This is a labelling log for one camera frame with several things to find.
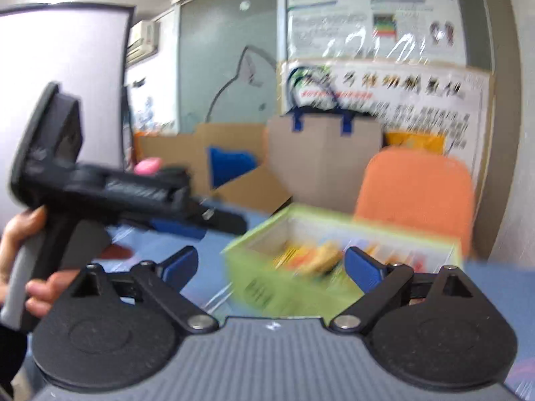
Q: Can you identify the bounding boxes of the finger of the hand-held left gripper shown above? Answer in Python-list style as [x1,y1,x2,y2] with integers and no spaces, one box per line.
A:
[150,198,248,242]

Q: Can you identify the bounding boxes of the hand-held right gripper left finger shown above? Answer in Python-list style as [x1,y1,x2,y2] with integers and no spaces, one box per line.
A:
[69,246,220,335]

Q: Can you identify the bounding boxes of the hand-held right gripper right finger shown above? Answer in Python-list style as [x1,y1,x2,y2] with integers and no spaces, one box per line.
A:
[330,246,481,335]

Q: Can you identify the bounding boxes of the pile of assorted snack packets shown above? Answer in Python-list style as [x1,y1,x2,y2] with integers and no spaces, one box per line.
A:
[272,240,419,278]

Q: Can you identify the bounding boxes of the green cardboard box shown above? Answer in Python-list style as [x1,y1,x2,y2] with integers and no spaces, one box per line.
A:
[221,203,464,316]

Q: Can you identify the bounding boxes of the person's left hand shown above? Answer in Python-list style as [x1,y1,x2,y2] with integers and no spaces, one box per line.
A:
[0,207,81,317]

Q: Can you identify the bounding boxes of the blue plastic object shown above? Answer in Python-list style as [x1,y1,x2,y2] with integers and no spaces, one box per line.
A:
[209,146,257,188]

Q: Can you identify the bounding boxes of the brown cardboard carton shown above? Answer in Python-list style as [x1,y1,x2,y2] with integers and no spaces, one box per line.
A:
[136,123,293,214]

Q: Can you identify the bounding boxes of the clear bottle pink cap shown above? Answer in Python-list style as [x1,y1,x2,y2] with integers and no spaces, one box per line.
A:
[134,158,162,175]

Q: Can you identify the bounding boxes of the orange chair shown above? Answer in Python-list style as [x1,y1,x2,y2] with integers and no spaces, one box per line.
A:
[353,148,475,245]

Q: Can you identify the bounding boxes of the white screen panel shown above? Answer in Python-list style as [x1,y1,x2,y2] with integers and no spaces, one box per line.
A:
[0,3,136,222]

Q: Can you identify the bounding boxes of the blue striped tablecloth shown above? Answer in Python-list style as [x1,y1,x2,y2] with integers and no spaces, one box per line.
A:
[100,200,535,401]

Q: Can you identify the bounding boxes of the yellow bag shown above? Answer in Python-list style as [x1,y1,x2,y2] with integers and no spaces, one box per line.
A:
[385,131,446,153]

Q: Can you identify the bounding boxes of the white air conditioner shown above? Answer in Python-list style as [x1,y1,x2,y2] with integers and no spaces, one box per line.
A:
[126,20,161,64]

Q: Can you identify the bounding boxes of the frosted glass panel cat drawing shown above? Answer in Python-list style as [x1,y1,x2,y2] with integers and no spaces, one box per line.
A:
[178,0,280,134]

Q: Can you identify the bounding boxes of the brown paper bag blue handles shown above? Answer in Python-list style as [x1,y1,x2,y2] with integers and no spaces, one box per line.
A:
[267,67,383,214]

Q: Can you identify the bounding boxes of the framed text wall poster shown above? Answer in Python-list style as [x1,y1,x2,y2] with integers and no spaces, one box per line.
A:
[279,59,492,184]

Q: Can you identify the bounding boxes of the glossy wall poster with charts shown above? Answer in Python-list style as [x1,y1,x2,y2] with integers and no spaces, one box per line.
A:
[286,0,466,68]

